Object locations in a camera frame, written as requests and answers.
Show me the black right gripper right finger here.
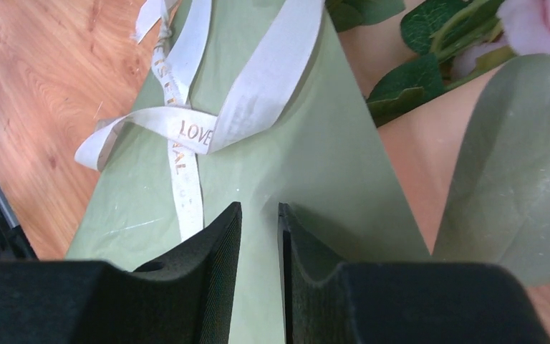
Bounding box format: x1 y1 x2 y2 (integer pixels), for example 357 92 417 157
278 204 550 343

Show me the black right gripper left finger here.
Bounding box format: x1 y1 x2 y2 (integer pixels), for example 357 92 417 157
0 202 242 343

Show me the peach green wrapping paper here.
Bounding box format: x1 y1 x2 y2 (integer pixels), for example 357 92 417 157
66 1 550 343

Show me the cream ribbon strap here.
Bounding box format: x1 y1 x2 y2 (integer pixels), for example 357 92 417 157
74 0 326 243

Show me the pink fake flower bunch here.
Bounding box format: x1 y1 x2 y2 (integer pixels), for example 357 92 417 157
325 0 550 126

